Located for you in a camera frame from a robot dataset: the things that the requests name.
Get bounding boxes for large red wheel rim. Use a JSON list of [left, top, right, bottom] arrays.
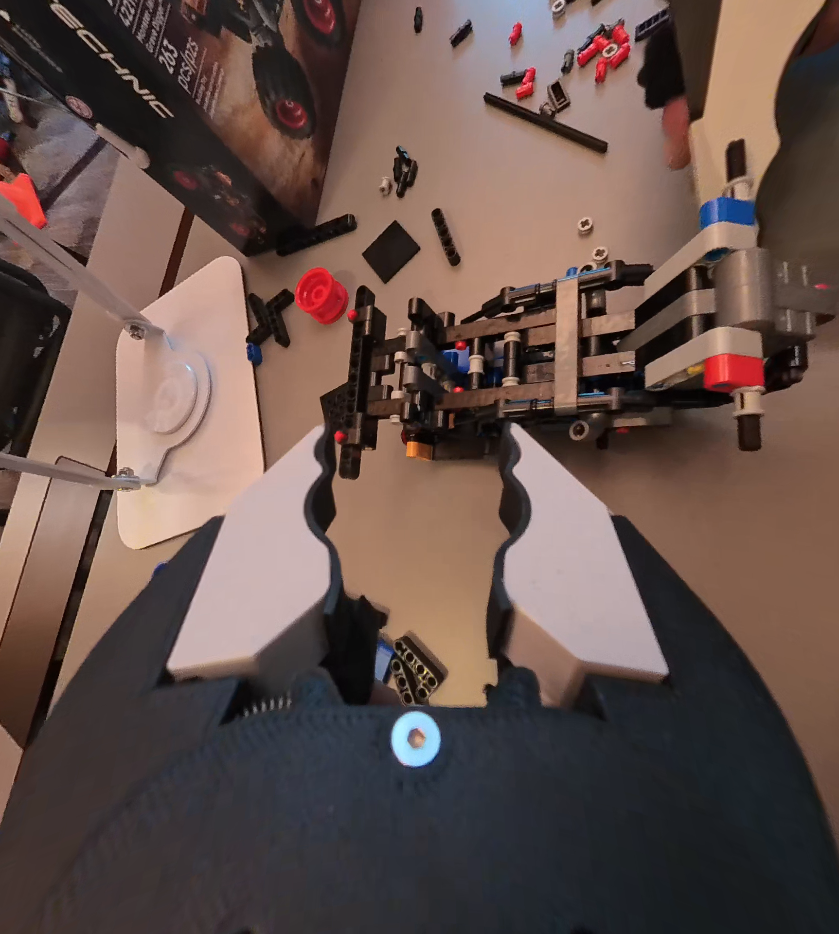
[[294, 267, 350, 325]]

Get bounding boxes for page holder cord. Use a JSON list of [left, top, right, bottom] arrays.
[[0, 69, 152, 170]]

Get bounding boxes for person's right hand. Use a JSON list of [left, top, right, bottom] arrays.
[[662, 95, 695, 172]]

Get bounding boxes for black axle rod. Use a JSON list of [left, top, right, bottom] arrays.
[[723, 137, 766, 453], [482, 92, 609, 155]]

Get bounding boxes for small connector pins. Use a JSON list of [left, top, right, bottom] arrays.
[[378, 0, 673, 199]]

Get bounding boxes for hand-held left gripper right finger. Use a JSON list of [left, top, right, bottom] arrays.
[[487, 423, 670, 707]]

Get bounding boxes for white book stand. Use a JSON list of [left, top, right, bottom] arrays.
[[0, 69, 267, 552]]

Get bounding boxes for brick-built toy truck chassis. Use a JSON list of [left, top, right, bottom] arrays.
[[321, 137, 839, 483]]

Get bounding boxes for toy set box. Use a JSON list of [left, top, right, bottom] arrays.
[[0, 0, 362, 258]]

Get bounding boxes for red container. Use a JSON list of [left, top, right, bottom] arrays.
[[0, 171, 50, 232]]

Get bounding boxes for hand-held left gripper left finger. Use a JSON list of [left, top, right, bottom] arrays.
[[166, 425, 346, 705]]

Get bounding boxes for black square panel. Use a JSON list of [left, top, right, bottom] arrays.
[[361, 220, 422, 285]]

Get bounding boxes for black frame piece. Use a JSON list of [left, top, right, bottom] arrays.
[[390, 636, 449, 706]]

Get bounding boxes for black joined angle beams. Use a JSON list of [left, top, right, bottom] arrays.
[[246, 287, 295, 349]]

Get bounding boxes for long black beam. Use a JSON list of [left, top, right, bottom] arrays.
[[275, 213, 359, 258]]

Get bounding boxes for short black beam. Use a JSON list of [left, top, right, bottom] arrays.
[[430, 208, 463, 268]]

